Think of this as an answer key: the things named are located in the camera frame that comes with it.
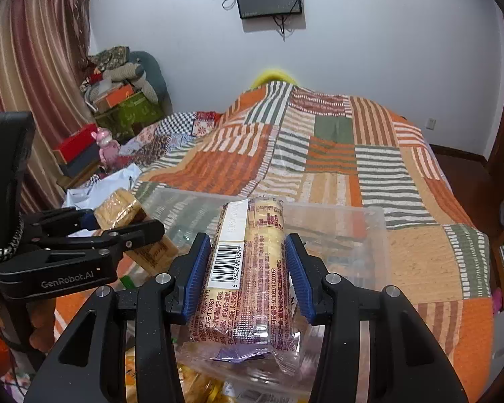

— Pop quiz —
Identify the black monitor cable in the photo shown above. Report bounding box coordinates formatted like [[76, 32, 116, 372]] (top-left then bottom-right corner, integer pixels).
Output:
[[272, 13, 304, 43]]

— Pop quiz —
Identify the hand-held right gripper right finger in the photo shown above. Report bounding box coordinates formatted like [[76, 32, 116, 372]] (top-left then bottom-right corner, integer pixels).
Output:
[[283, 233, 471, 403]]

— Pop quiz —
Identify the grey knitted plush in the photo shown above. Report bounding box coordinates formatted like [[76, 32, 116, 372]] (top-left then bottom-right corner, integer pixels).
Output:
[[103, 62, 157, 102]]

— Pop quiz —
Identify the yellow round object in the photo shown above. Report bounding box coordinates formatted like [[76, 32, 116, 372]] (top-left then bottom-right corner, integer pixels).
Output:
[[252, 66, 299, 90]]

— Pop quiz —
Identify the patterned dark cushion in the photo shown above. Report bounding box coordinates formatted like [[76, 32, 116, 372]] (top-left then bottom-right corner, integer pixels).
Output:
[[88, 46, 131, 70]]

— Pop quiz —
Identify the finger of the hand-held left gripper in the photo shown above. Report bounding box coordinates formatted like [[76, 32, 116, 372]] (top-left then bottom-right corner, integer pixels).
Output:
[[34, 219, 166, 263], [21, 208, 107, 236]]

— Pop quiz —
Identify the red box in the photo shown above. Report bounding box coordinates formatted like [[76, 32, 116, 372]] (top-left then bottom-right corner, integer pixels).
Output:
[[52, 124, 100, 164]]

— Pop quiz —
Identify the checkered patchwork quilt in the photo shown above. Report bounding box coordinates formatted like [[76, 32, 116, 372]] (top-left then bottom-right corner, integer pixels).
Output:
[[120, 110, 221, 171]]

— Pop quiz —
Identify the yellow orange snack packet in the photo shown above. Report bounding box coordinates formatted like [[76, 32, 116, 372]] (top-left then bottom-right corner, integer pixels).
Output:
[[124, 350, 224, 403]]

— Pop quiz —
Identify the person's left hand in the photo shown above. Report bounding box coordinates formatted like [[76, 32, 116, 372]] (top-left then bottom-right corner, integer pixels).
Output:
[[27, 298, 57, 353]]

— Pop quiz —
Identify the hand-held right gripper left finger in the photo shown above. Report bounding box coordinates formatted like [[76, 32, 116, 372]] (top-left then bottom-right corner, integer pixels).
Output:
[[23, 233, 213, 403]]

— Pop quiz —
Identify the white plastic bag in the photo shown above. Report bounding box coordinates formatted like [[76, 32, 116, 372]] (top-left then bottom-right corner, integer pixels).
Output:
[[62, 164, 142, 211]]

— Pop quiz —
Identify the green cardboard box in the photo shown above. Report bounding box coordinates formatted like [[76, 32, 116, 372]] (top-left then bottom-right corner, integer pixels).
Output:
[[94, 92, 166, 140]]

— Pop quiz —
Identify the braided black white cord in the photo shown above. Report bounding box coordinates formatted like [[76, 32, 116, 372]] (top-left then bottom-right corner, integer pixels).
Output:
[[0, 217, 24, 262]]

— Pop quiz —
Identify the clear plastic container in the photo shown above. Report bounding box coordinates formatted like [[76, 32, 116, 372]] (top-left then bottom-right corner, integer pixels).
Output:
[[130, 187, 392, 403]]

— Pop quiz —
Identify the orange cardboard box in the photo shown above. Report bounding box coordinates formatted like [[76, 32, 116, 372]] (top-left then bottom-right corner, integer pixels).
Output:
[[93, 84, 136, 110]]

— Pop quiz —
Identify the tan cracker packet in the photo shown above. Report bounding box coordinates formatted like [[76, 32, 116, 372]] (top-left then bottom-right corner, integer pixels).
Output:
[[93, 189, 181, 280]]

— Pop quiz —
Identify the dark grey box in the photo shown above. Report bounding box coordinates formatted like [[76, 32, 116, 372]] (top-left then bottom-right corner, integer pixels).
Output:
[[59, 156, 102, 180]]

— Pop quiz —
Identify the long biscuit packet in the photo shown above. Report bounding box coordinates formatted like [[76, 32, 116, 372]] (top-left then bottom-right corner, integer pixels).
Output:
[[189, 195, 303, 374]]

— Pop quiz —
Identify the striped brown curtain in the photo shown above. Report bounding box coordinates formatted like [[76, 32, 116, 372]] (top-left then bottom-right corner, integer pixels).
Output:
[[0, 0, 96, 215]]

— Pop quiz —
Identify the wooden baseboard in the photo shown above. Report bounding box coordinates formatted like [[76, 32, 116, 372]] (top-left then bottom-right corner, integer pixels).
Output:
[[428, 143, 488, 165]]

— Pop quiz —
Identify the pink plush toy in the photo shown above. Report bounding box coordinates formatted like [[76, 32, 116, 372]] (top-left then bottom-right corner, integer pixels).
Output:
[[91, 127, 122, 164]]

